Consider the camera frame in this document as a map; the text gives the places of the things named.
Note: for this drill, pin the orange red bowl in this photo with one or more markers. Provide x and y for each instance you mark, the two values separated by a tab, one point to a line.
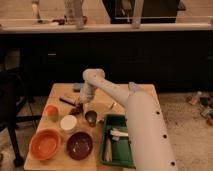
44	144

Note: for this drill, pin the white bowl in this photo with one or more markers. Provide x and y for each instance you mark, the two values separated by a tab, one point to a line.
68	123

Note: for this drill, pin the small spoon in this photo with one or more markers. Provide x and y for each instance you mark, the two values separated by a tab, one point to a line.
101	121

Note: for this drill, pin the dark cabinet counter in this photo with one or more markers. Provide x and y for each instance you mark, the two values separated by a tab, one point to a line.
173	61

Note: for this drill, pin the black brown eraser block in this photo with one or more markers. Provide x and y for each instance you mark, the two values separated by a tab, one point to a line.
67	101

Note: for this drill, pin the black office chair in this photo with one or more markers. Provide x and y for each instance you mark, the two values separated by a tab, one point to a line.
9	109

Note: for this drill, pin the grey blue cloth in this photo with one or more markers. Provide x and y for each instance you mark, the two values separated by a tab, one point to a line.
133	87

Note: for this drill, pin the yellow corn cob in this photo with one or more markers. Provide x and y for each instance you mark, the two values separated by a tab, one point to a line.
108	150

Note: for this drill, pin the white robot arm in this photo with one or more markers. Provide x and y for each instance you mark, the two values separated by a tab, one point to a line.
150	144

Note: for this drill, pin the dark maroon bowl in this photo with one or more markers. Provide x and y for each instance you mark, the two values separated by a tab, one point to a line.
79	146

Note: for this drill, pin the small orange cup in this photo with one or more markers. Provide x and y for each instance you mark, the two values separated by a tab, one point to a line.
52	112

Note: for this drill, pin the green plastic tray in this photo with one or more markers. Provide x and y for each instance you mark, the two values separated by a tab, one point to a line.
121	150

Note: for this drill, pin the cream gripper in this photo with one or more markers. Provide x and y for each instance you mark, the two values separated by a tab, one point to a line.
78	102

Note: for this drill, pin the grey metal cup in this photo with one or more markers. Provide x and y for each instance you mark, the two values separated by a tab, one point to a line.
91	117

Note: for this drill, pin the dark red grape bunch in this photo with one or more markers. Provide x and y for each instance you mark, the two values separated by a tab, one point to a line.
77	110

